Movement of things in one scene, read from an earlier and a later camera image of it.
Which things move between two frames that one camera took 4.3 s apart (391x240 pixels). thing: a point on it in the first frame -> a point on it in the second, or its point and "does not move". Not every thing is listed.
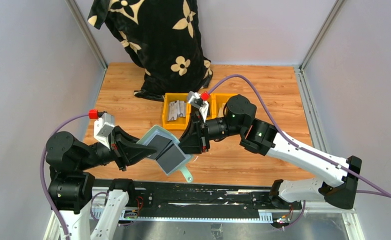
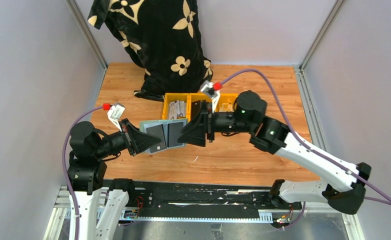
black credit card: [170, 158] -> [174, 131]
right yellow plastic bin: [217, 102] does not move
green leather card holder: [168, 153] -> [168, 131]
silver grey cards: [176, 109] does not move
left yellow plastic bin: [181, 123] does not move
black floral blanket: [164, 36] does not move
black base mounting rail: [208, 200] does not move
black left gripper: [125, 147] -> [139, 141]
